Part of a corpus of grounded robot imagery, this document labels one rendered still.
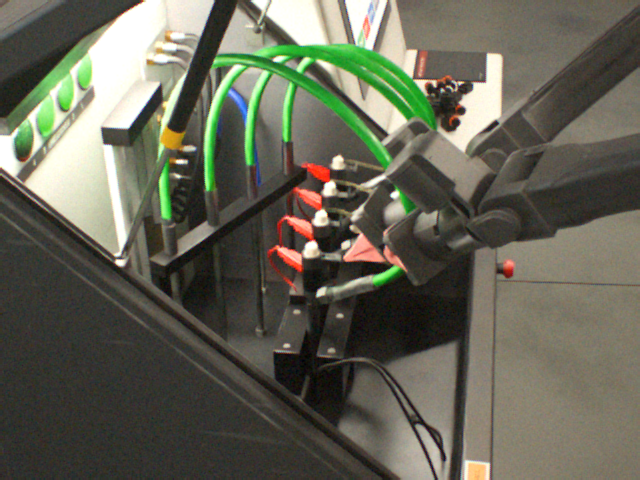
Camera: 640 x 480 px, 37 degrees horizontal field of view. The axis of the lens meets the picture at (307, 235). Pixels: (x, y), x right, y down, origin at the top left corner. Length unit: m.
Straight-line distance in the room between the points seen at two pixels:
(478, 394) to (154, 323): 0.54
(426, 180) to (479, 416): 0.47
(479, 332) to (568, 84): 0.44
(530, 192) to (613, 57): 0.35
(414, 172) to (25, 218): 0.37
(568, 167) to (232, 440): 0.46
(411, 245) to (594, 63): 0.31
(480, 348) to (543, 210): 0.57
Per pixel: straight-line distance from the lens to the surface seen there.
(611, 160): 0.81
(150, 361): 0.99
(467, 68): 2.16
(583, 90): 1.15
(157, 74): 1.48
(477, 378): 1.35
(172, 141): 0.85
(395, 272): 1.11
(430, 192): 0.92
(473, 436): 1.27
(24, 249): 0.95
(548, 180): 0.84
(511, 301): 3.07
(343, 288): 1.16
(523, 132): 1.14
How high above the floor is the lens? 1.86
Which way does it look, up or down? 34 degrees down
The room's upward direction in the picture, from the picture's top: 2 degrees counter-clockwise
